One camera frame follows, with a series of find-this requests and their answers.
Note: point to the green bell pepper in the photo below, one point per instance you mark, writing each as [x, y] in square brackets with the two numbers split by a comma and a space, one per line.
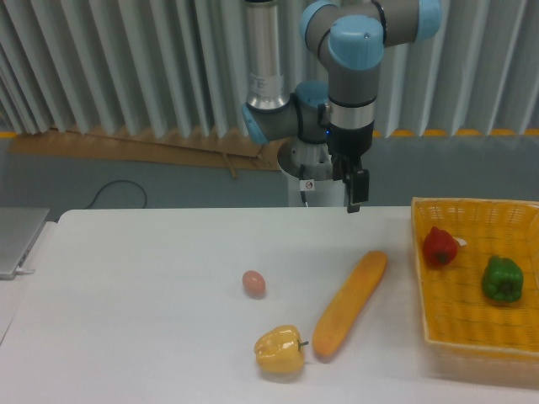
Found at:
[502, 280]

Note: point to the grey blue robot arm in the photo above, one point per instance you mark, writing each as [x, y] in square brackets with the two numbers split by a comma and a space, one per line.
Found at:
[324, 128]

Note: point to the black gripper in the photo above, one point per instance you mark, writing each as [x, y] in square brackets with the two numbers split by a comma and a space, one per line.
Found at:
[348, 146]

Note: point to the yellow bell pepper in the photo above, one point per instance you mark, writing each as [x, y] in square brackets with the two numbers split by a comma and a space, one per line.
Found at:
[280, 351]

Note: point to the long orange bread loaf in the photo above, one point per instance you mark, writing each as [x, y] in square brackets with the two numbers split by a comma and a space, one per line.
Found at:
[334, 325]

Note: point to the yellow woven basket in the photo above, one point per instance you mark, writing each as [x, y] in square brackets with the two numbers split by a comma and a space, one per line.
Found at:
[456, 314]

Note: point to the red bell pepper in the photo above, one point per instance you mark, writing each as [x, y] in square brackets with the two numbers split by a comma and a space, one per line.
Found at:
[439, 247]

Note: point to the brown egg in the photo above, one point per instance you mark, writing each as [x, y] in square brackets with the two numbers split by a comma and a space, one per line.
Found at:
[254, 282]

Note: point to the brown cardboard sheet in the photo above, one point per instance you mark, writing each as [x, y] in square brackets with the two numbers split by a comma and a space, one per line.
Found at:
[233, 152]

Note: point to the silver laptop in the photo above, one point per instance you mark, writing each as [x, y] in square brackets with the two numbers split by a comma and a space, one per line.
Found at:
[20, 228]

